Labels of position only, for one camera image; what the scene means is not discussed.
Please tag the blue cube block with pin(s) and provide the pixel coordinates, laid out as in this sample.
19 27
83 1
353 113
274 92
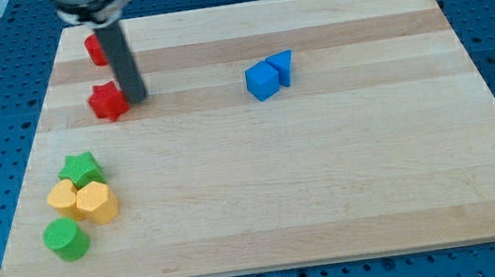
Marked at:
262 80

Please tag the green cylinder block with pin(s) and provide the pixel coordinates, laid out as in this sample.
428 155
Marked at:
66 239

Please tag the blue triangle block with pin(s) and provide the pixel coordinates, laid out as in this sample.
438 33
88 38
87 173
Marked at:
282 62

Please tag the red star block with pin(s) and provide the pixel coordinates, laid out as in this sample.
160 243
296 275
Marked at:
108 102

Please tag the red block behind rod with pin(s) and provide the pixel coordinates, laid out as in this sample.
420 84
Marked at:
95 51

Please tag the light wooden board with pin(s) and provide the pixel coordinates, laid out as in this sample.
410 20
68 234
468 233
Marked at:
384 143

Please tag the yellow hexagon block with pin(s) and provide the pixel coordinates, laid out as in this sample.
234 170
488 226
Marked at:
97 202

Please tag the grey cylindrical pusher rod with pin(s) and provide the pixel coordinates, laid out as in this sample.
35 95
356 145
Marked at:
118 53

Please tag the green star block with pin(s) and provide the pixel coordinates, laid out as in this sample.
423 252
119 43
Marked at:
82 169

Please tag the yellow heart block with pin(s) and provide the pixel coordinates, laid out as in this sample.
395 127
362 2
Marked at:
62 198

